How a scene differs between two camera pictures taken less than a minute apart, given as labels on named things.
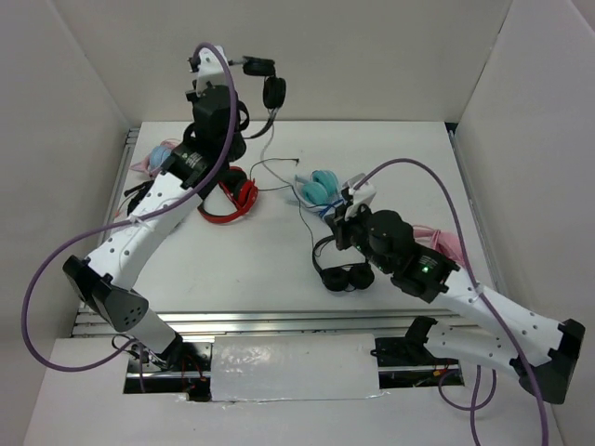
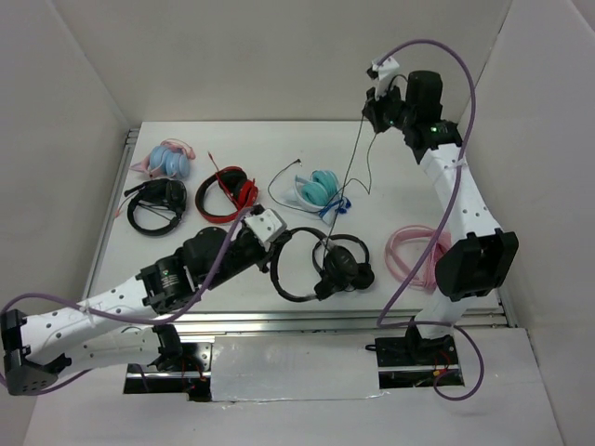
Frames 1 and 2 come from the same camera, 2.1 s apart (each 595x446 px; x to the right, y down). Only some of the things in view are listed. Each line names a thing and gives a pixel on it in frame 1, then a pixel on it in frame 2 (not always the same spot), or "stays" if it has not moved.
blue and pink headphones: [156, 157] stays
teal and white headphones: [320, 193] stays
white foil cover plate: [287, 367] stays
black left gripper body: [238, 146] to [244, 255]
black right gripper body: [353, 231] to [389, 111]
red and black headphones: [243, 192] stays
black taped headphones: [273, 91] to [344, 269]
